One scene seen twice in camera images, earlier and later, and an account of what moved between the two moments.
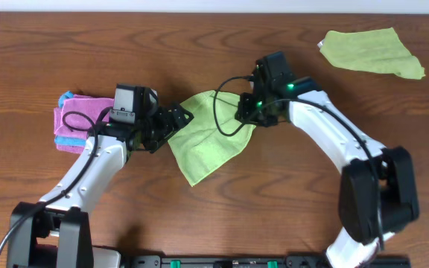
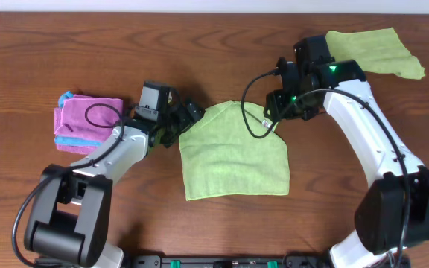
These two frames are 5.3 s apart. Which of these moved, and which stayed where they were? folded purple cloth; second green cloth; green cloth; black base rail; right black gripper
Moved: right black gripper; green cloth
Stayed: second green cloth; black base rail; folded purple cloth
